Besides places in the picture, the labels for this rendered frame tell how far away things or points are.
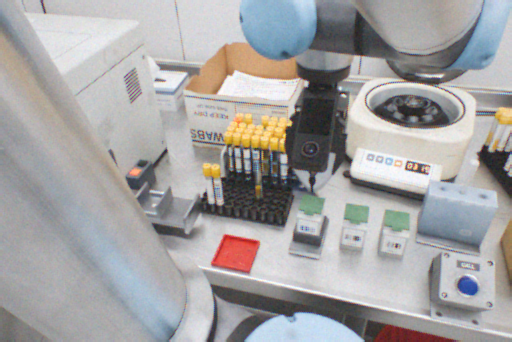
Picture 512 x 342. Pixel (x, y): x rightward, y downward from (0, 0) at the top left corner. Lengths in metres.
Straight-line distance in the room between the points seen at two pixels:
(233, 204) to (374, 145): 0.31
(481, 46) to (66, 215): 0.31
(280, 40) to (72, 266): 0.26
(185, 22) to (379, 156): 0.69
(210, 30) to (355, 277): 0.81
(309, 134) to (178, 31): 0.81
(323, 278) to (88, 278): 0.51
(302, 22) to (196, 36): 0.89
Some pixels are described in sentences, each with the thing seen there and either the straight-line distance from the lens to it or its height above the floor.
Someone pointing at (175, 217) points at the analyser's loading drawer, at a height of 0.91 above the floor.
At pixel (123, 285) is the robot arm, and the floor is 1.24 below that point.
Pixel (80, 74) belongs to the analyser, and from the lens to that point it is 0.71.
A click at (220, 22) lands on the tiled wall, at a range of 1.20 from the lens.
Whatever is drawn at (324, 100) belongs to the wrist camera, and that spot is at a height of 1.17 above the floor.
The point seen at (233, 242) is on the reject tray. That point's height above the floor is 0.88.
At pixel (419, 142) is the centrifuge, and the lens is 0.83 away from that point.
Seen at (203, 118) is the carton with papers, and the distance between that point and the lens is 0.92.
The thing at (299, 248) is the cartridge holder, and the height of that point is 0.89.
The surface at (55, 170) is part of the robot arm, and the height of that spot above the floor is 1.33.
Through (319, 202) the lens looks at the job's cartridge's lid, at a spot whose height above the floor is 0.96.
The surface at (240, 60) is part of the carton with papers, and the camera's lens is 1.14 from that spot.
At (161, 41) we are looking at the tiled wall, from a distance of 1.30.
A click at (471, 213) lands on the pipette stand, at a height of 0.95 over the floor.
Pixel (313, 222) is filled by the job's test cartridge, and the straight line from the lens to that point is 0.67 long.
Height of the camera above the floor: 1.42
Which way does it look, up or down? 39 degrees down
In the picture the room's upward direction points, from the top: 3 degrees counter-clockwise
